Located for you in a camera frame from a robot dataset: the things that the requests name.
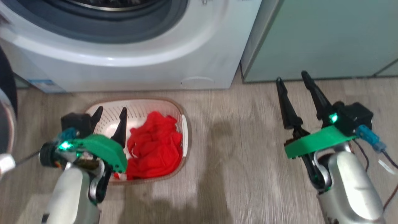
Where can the blue left camera plug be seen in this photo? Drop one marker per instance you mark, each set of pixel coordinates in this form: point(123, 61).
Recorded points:
point(67, 134)

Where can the white front-load washing machine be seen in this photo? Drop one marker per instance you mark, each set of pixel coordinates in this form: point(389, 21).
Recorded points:
point(124, 74)

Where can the red garment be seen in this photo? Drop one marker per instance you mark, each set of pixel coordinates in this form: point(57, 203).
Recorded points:
point(155, 146)

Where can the pale green cabinet side panel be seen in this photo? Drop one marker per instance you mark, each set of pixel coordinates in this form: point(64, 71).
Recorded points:
point(311, 40)

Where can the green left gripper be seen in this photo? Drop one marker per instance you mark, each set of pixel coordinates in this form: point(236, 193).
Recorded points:
point(99, 149)

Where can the blue energy label sticker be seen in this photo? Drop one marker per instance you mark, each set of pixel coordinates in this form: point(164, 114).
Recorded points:
point(46, 85)

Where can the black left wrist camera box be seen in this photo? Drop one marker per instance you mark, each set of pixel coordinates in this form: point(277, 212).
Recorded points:
point(76, 123)

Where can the round white filter cover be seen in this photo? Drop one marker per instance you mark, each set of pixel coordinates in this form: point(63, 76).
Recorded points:
point(197, 82)

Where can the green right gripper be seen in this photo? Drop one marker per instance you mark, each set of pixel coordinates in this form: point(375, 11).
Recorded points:
point(317, 141)

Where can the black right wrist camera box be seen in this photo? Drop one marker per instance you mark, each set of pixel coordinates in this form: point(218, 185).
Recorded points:
point(356, 116)

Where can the blue right camera plug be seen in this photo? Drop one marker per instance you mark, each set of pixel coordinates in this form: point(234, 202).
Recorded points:
point(370, 137)

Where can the blue camera plug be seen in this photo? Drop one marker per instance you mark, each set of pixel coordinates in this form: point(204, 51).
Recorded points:
point(67, 134)
point(370, 137)

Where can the cream basket with brown rim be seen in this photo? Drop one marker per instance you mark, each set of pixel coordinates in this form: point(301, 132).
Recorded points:
point(140, 107)

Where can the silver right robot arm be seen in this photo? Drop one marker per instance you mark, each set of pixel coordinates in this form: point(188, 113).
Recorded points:
point(348, 180)

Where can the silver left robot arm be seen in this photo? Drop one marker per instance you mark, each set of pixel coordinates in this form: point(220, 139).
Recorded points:
point(71, 193)

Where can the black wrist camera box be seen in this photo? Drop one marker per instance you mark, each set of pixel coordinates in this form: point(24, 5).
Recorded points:
point(356, 116)
point(76, 123)

